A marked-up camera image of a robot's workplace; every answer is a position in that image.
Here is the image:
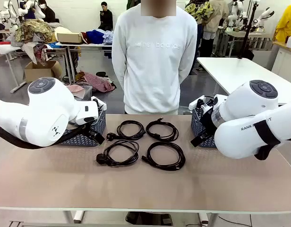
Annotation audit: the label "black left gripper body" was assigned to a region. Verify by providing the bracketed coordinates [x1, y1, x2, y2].
[85, 124, 100, 140]

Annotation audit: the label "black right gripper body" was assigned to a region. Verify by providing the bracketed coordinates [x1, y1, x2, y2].
[198, 109, 217, 139]

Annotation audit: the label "black power cable large plug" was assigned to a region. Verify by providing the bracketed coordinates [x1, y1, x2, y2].
[96, 140, 140, 167]

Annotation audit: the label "black cable wide coil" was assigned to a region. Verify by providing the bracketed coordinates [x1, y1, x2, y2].
[141, 141, 186, 171]

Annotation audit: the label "person's left forearm white sleeve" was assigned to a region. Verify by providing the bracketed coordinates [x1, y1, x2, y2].
[180, 53, 198, 84]

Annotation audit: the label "person's right forearm white sleeve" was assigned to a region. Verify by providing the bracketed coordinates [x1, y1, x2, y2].
[111, 53, 127, 84]

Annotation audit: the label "grey-blue plastic lattice basket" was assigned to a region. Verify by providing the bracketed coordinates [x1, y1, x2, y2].
[190, 108, 219, 149]
[57, 107, 107, 148]

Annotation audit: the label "grey storage bin with cloth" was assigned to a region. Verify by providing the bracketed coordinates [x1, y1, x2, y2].
[66, 84, 94, 100]

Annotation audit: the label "red checkered cloth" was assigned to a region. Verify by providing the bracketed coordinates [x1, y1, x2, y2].
[75, 70, 117, 93]

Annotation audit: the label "person in white sweatshirt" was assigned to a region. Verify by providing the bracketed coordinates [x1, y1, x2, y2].
[111, 0, 198, 115]

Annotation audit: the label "white table leg foot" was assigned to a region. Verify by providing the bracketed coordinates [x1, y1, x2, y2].
[73, 210, 85, 224]
[199, 211, 210, 224]

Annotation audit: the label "open cardboard box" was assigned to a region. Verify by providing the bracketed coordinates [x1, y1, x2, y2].
[24, 60, 64, 83]

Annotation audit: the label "white table with clothes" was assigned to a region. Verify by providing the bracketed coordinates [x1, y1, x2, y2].
[55, 41, 113, 84]

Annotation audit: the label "black base under table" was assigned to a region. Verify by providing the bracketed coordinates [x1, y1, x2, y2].
[125, 211, 174, 226]

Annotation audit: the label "blue cloth heap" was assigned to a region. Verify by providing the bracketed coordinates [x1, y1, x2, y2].
[86, 29, 106, 45]

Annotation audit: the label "closed flat cardboard box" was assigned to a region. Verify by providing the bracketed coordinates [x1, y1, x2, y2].
[56, 32, 84, 44]

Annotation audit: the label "white cabinet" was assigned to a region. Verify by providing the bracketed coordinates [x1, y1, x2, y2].
[270, 41, 291, 74]

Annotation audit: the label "black tripod pole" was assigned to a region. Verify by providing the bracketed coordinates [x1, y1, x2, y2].
[238, 0, 259, 60]

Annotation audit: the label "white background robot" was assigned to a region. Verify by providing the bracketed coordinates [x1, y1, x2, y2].
[252, 7, 275, 32]
[227, 0, 248, 27]

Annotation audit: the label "seated person in black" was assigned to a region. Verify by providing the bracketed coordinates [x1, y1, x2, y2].
[97, 1, 114, 32]

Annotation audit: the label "pile of patterned cloths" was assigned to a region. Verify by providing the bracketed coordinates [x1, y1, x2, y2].
[14, 19, 57, 67]

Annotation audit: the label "white padded ironing board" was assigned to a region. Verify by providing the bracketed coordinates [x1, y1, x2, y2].
[0, 43, 27, 93]

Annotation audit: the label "yellow garment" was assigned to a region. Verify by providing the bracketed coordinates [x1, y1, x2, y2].
[274, 3, 291, 44]

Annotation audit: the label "masked person in black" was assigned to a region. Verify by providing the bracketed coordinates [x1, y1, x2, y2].
[37, 0, 57, 23]

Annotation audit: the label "white background robot arms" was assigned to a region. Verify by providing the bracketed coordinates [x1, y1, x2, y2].
[0, 0, 46, 27]

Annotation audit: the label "black power cable small coil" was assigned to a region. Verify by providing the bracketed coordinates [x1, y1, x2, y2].
[106, 120, 146, 141]

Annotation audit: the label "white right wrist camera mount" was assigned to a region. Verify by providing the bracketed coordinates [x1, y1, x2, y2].
[189, 94, 229, 112]

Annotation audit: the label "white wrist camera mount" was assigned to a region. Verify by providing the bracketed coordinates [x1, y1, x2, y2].
[189, 94, 229, 112]
[90, 95, 107, 119]

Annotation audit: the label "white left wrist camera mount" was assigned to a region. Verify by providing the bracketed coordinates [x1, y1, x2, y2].
[90, 95, 107, 119]

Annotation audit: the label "black USB cable coil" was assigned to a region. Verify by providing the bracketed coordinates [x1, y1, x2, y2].
[145, 116, 180, 143]

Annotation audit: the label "black right arm cable sleeve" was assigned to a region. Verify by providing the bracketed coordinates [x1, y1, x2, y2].
[252, 119, 291, 161]

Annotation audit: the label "black arm cable sleeve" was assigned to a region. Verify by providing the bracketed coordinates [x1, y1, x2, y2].
[0, 122, 90, 150]
[252, 119, 291, 161]

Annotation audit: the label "black left arm cable sleeve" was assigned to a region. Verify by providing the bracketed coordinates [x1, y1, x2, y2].
[0, 122, 90, 150]

